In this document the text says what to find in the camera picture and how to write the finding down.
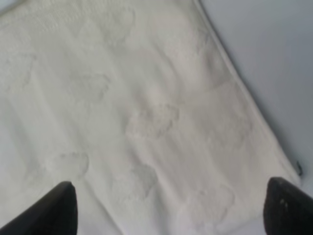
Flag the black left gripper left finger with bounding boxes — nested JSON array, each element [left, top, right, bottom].
[[0, 181, 78, 235]]

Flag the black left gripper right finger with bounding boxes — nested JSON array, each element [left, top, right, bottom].
[[263, 177, 313, 235]]

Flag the cream white towel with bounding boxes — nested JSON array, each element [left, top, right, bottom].
[[0, 0, 300, 235]]

